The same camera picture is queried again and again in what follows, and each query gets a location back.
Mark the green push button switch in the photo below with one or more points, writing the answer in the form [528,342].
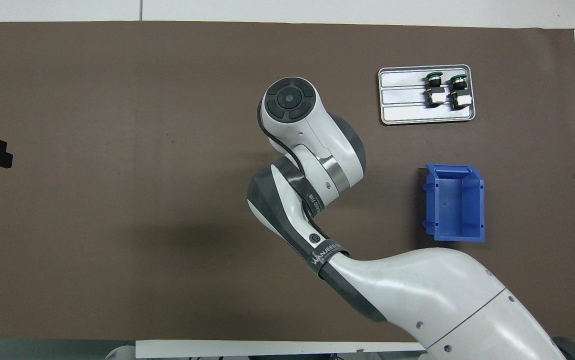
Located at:
[460,100]
[435,97]

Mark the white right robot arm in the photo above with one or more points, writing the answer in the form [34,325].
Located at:
[417,290]

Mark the grey metal tray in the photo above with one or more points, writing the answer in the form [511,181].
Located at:
[402,112]

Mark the brown table mat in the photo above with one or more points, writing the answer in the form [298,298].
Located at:
[117,75]

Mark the blue plastic bin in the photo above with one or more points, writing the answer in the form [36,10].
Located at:
[455,232]

